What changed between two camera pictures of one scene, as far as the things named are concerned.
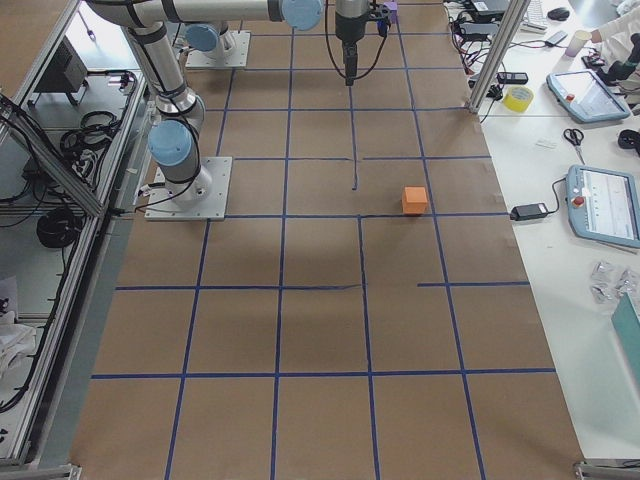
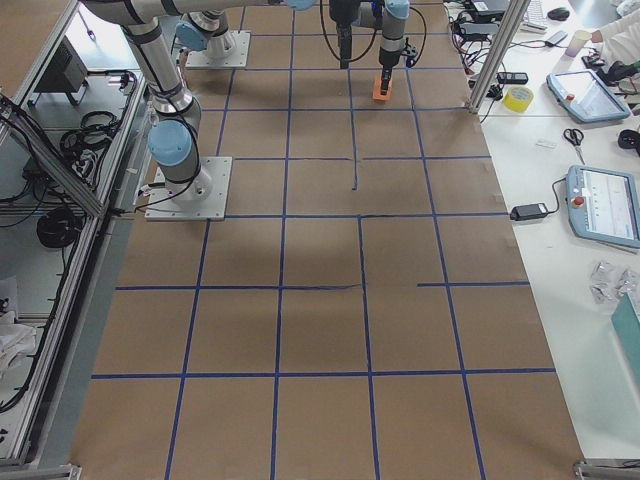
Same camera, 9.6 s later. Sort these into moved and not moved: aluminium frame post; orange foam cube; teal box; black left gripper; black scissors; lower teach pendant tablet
Moved: black left gripper; orange foam cube
Not moved: teal box; black scissors; lower teach pendant tablet; aluminium frame post
